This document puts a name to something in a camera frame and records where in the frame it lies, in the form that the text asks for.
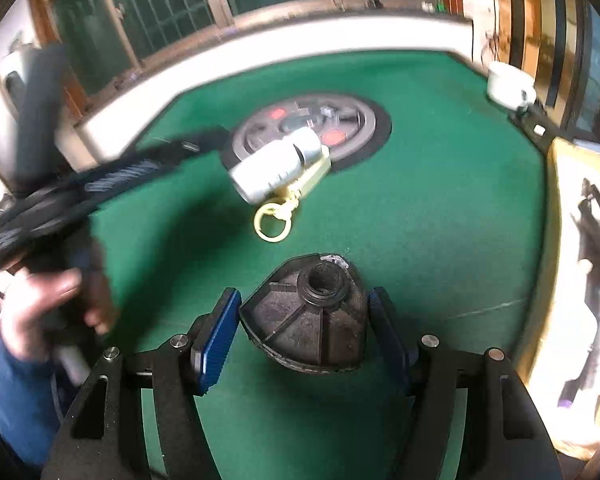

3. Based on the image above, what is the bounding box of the black fan-shaped plastic piece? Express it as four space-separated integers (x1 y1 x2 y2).
239 254 367 375

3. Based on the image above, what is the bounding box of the white green-print bottle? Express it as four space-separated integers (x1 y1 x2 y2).
228 127 322 205

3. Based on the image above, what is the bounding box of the blue sleeve forearm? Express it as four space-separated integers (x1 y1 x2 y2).
0 341 78 477

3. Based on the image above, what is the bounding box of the person left hand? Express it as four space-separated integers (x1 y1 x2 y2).
0 269 118 362

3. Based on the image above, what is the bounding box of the yellow taped white tray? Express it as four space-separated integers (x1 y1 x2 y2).
515 139 600 460

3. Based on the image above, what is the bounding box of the round mahjong control panel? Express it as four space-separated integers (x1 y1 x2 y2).
221 93 392 171

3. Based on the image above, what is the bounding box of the white ceramic mug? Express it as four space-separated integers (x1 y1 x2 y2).
486 61 538 112

